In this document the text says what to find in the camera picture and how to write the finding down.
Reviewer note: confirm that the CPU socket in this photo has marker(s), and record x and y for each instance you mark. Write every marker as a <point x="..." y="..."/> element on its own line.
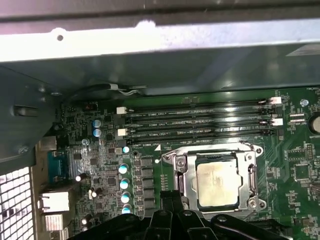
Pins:
<point x="258" y="151"/>

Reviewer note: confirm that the black RAM slot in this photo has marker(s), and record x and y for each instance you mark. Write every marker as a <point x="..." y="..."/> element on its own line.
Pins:
<point x="195" y="137"/>
<point x="195" y="117"/>
<point x="195" y="107"/>
<point x="195" y="127"/>

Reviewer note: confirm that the round coin cell battery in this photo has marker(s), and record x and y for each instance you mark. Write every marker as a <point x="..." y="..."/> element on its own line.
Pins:
<point x="315" y="125"/>

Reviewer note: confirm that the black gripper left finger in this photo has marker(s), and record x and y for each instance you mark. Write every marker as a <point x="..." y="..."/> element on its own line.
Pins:
<point x="166" y="202"/>

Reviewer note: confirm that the thin metal locking lever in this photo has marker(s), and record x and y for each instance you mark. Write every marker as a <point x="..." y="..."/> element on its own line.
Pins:
<point x="200" y="149"/>

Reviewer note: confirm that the blue rear port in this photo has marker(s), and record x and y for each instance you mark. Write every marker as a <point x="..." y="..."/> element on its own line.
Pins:
<point x="57" y="167"/>

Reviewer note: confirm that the green motherboard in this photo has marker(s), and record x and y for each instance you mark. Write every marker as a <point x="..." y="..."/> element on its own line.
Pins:
<point x="282" y="155"/>

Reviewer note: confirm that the metal socket cover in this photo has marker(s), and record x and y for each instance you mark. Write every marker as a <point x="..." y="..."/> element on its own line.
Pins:
<point x="190" y="175"/>

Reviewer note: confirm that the silver rear port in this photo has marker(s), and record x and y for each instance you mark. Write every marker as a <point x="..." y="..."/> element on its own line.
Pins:
<point x="56" y="202"/>

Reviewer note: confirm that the black PC case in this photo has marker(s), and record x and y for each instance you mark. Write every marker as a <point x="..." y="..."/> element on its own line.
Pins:
<point x="150" y="62"/>

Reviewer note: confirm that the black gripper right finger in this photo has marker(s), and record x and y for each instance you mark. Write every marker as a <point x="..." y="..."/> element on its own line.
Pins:
<point x="178" y="215"/>

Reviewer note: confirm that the silver CPU chip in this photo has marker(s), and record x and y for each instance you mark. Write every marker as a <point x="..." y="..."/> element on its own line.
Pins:
<point x="217" y="185"/>

